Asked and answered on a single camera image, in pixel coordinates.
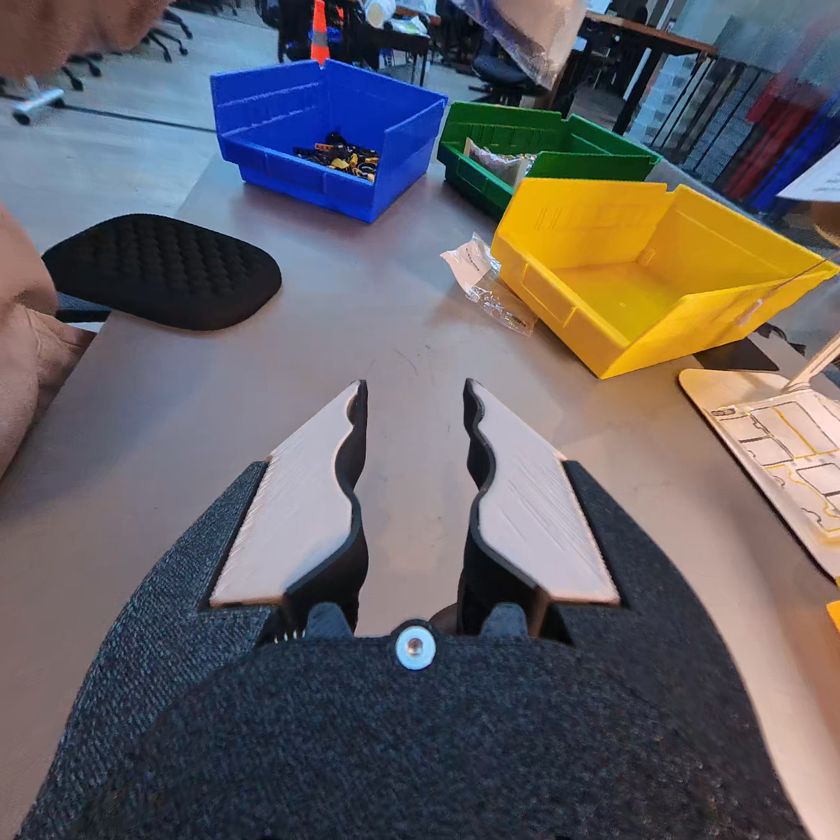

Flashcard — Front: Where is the green bin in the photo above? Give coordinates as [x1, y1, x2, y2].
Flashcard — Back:
[436, 100, 665, 221]

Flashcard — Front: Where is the yellow bin with grey parts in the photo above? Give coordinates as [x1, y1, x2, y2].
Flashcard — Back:
[491, 176, 840, 380]

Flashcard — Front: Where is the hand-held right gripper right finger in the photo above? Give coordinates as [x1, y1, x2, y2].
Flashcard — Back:
[457, 378, 622, 640]

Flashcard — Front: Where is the clear plastic bag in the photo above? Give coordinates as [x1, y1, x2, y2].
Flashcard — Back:
[439, 233, 542, 337]

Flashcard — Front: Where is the white sticker sheet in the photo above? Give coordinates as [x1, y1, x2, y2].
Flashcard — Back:
[709, 394, 840, 542]

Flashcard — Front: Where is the white stand pole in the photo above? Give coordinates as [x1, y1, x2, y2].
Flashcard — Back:
[788, 329, 840, 392]

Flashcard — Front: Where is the orange traffic cone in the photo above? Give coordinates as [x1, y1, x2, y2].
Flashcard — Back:
[309, 0, 332, 69]

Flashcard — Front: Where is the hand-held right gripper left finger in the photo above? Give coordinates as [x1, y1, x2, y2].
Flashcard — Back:
[208, 381, 371, 637]

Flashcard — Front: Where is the white cord with plug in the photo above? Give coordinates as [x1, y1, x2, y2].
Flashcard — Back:
[735, 256, 840, 332]

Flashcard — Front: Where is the blue bin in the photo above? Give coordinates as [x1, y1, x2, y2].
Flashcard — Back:
[209, 59, 448, 225]

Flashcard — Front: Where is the clear bag of parts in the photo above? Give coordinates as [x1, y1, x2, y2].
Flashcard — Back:
[466, 136, 542, 195]

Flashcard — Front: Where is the person's beige sweatshirt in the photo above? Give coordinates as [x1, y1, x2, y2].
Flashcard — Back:
[0, 204, 95, 476]

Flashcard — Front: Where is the black textured pad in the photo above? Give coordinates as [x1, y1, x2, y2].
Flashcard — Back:
[41, 213, 284, 333]

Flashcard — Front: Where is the dark wooden table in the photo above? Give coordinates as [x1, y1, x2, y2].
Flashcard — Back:
[565, 11, 723, 132]

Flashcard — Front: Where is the person's left forearm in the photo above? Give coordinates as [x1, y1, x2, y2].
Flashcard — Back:
[0, 0, 169, 80]

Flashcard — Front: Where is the black office chair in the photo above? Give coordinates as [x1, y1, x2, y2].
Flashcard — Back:
[132, 0, 198, 64]
[466, 40, 552, 106]

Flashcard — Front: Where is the large clear labelled bag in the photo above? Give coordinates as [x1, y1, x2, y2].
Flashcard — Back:
[453, 0, 588, 90]

